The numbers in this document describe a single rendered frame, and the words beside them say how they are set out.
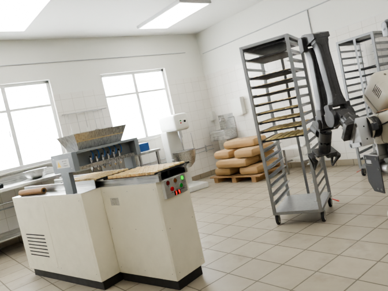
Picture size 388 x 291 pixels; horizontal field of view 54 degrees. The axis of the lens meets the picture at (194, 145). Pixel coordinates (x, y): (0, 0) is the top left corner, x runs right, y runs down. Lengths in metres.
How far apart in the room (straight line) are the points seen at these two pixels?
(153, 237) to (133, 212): 0.25
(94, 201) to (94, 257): 0.46
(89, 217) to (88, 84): 3.91
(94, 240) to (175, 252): 0.74
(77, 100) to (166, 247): 4.25
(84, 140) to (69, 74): 3.52
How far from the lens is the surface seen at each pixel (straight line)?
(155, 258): 3.06
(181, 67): 7.95
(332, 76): 1.75
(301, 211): 3.87
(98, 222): 3.32
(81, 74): 6.84
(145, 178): 2.87
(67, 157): 3.25
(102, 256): 3.36
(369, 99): 1.75
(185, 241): 3.01
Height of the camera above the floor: 1.23
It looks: 4 degrees down
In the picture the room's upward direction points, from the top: 12 degrees counter-clockwise
